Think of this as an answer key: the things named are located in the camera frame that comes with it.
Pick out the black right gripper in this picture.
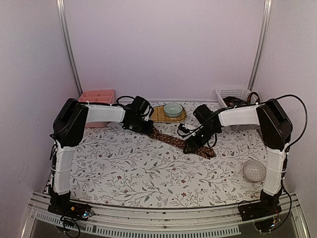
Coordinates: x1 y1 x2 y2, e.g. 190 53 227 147
184 125 219 155

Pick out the brown floral tie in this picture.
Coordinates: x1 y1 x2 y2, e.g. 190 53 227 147
148 127 216 159

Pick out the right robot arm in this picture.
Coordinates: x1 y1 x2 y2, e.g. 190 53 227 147
178 98 294 216

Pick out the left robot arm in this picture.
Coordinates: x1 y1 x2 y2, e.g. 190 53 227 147
49 96 154 215

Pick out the bamboo mat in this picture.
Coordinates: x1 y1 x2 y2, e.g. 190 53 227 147
151 105 187 123

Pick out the pink divided organizer tray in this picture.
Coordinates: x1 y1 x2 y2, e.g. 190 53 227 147
78 89 115 128

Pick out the light green ceramic bowl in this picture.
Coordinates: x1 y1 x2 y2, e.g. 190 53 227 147
163 103 183 118

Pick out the patterned glass bowl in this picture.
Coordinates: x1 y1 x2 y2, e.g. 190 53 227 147
243 160 266 182

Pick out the white plastic basket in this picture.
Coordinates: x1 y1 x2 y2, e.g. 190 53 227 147
215 89 260 131

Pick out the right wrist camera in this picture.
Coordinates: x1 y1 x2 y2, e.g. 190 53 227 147
177 123 196 136

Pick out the aluminium front rail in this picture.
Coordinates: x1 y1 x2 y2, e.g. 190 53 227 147
21 192 313 238

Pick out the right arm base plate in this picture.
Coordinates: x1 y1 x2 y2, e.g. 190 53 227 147
237 200 282 221

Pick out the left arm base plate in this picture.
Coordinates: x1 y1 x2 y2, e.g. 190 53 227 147
48 202 95 221

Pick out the aluminium left corner post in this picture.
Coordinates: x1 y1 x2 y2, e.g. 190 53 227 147
56 0 83 96

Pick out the aluminium corner post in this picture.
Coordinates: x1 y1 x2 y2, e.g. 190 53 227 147
248 0 272 91
56 0 83 96

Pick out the aluminium right corner post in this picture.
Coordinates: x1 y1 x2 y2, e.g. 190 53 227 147
248 0 272 91

